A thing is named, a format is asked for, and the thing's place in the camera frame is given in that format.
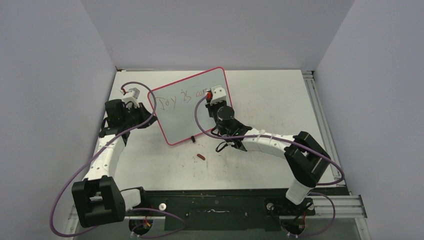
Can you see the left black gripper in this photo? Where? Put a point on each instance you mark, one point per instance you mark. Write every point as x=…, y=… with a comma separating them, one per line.
x=143, y=112

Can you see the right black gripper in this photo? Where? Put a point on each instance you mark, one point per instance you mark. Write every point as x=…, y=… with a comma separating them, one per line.
x=211, y=107

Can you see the red marker cap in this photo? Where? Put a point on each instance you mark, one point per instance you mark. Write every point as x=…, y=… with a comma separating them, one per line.
x=201, y=157

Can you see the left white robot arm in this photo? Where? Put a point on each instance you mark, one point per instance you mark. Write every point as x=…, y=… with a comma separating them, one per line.
x=97, y=198

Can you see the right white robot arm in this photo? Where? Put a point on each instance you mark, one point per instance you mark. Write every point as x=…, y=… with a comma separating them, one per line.
x=305, y=157

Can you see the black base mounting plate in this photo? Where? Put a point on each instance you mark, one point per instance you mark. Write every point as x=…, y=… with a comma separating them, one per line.
x=227, y=225

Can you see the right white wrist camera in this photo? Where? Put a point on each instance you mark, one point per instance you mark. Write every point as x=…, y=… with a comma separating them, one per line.
x=216, y=94

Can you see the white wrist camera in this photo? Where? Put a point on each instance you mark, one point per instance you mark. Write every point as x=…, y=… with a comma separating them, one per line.
x=216, y=94
x=131, y=96

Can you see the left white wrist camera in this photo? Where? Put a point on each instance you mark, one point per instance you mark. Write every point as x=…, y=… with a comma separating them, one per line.
x=131, y=96

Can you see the right aluminium rail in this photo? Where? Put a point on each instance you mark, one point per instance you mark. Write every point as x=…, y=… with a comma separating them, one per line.
x=328, y=142

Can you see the aluminium rail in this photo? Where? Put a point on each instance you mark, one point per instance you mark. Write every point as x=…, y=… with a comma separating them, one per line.
x=341, y=205
x=328, y=142

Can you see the front aluminium rail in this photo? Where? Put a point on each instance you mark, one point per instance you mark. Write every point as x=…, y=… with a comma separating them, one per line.
x=341, y=205

